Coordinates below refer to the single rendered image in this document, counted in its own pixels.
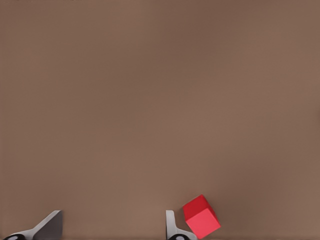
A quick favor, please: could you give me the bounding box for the red cube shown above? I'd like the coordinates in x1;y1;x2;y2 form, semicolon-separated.
182;194;222;240

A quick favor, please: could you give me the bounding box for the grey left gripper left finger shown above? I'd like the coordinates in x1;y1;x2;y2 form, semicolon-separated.
1;209;63;240

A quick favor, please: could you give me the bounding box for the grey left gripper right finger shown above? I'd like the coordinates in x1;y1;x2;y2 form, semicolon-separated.
165;209;198;240

